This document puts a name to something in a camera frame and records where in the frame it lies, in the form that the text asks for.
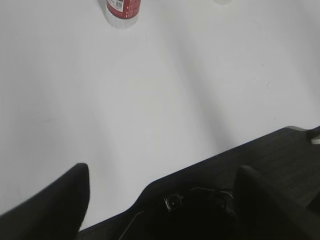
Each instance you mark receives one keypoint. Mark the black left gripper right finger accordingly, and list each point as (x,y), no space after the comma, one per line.
(264,213)

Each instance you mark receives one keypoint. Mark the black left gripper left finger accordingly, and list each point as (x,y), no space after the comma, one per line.
(55,213)

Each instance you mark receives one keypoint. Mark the clear water bottle red label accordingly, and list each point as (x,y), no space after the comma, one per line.
(122,14)

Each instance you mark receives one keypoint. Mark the white paper cup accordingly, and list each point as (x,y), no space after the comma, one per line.
(223,2)

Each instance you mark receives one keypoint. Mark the dark robot base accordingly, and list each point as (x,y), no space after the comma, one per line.
(197,203)

